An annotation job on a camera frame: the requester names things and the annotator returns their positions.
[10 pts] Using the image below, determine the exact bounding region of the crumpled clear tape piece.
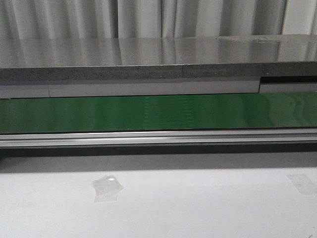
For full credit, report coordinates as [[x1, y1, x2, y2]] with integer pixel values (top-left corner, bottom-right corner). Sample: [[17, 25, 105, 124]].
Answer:
[[92, 175, 123, 202]]

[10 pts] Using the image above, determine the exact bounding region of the white panel under countertop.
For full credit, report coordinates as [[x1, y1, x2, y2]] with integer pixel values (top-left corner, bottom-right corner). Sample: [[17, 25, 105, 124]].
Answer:
[[0, 76, 317, 99]]

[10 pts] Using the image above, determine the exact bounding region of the green conveyor belt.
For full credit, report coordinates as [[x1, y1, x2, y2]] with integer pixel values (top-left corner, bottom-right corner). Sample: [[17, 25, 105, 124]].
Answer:
[[0, 92, 317, 134]]

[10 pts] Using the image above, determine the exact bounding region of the grey stone countertop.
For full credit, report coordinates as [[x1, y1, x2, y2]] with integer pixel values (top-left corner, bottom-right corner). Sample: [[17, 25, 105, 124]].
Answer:
[[0, 35, 317, 84]]

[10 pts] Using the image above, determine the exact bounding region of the flat clear tape strip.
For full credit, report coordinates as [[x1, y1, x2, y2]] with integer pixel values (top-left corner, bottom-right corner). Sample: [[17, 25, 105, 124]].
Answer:
[[287, 174, 317, 195]]

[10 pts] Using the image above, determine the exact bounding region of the white pleated curtain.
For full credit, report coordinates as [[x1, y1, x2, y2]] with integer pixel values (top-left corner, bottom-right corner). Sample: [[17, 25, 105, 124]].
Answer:
[[0, 0, 317, 39]]

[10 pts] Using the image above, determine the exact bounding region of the aluminium conveyor rail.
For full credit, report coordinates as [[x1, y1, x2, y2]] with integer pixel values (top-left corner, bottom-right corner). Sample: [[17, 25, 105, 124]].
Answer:
[[0, 127, 317, 148]]

